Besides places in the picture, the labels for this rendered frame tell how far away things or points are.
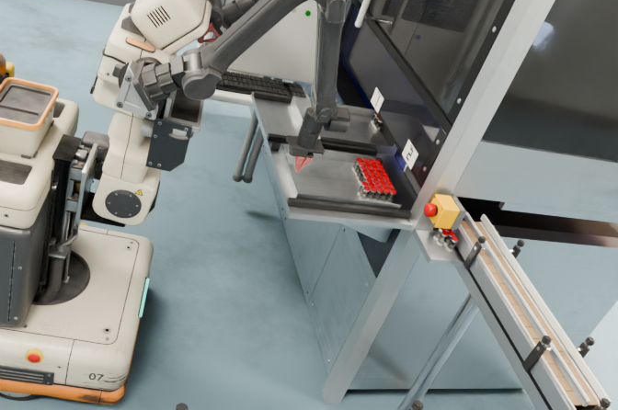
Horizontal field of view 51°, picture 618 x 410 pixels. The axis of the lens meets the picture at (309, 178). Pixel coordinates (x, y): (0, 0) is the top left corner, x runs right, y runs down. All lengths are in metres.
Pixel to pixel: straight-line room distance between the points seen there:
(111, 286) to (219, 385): 0.54
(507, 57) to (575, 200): 0.64
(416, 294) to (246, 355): 0.75
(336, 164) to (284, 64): 0.72
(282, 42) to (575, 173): 1.24
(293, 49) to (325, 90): 1.03
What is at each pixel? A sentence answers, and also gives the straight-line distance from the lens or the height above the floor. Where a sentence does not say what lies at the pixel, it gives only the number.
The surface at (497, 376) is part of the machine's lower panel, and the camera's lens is 2.79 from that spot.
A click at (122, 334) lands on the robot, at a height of 0.28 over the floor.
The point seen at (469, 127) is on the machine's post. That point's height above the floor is 1.25.
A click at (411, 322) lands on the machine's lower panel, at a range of 2.31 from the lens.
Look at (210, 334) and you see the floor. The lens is 2.62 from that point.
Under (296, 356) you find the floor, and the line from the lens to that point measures 2.66.
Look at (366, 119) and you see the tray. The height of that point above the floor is 0.88.
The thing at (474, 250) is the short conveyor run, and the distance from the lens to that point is 1.89.
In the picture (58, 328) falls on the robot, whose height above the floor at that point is 0.28.
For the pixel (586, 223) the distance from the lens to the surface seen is 2.57.
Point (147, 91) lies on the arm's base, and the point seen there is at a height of 1.19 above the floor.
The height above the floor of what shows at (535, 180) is 1.11.
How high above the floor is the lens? 1.93
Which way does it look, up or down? 32 degrees down
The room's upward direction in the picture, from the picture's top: 21 degrees clockwise
